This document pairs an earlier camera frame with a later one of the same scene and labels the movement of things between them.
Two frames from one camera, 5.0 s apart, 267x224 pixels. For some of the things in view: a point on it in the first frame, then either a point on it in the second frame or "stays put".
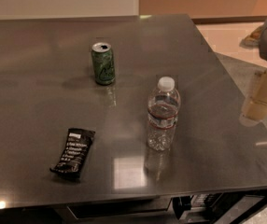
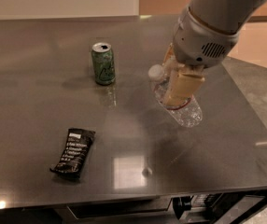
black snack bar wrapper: x=76 y=151 stays put
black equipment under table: x=217 y=208 stays put
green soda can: x=103 y=58 stays put
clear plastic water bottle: x=162 y=110 to x=188 y=114
